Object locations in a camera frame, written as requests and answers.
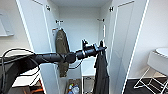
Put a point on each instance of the white clothes hanger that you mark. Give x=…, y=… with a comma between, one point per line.
x=60, y=27
x=103, y=33

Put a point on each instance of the white inner shelf box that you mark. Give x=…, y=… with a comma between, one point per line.
x=88, y=71

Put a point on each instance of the white wardrobe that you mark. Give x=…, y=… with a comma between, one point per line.
x=80, y=23

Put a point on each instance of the olive green jacket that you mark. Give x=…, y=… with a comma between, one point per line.
x=62, y=50

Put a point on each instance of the orange metal frame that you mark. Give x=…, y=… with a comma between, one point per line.
x=33, y=90

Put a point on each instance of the small black door hinge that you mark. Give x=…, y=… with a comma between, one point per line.
x=47, y=7
x=111, y=9

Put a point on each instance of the orange and white warning label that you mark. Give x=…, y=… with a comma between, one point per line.
x=54, y=30

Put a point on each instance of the white first aid cabinet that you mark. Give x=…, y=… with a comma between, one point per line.
x=5, y=25

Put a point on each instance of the white board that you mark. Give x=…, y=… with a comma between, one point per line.
x=26, y=80

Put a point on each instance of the black t-shirt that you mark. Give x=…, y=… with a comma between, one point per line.
x=101, y=73

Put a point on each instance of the white wardrobe door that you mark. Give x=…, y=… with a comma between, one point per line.
x=36, y=26
x=126, y=40

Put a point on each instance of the round white table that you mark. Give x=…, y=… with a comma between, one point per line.
x=162, y=52

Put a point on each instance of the brown basket with bottles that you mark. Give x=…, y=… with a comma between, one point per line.
x=74, y=88

